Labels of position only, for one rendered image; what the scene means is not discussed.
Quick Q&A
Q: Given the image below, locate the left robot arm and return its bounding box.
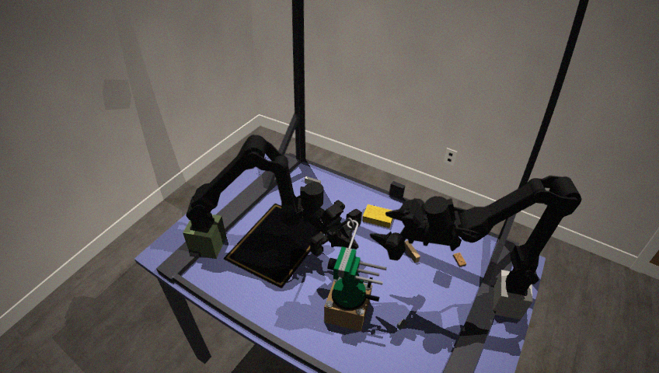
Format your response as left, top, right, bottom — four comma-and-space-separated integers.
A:
399, 176, 581, 296

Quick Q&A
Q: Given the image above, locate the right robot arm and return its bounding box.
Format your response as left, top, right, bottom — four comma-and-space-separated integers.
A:
186, 134, 345, 233

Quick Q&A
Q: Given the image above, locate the brown rectangular block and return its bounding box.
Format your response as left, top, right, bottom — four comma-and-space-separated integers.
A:
404, 240, 420, 263

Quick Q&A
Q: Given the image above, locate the small tan wooden block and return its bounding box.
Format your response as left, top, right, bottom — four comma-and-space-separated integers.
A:
453, 253, 466, 267

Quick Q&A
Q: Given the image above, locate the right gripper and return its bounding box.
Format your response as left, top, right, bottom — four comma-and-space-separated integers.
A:
310, 209, 362, 256

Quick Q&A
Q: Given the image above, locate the yellow sponge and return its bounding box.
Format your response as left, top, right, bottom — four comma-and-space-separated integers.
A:
362, 204, 392, 228

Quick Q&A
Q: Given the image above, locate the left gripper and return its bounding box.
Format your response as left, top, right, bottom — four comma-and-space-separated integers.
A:
370, 198, 430, 260

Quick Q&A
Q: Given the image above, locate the dark green bench vise body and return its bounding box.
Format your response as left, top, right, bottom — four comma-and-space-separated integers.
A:
333, 247, 366, 307

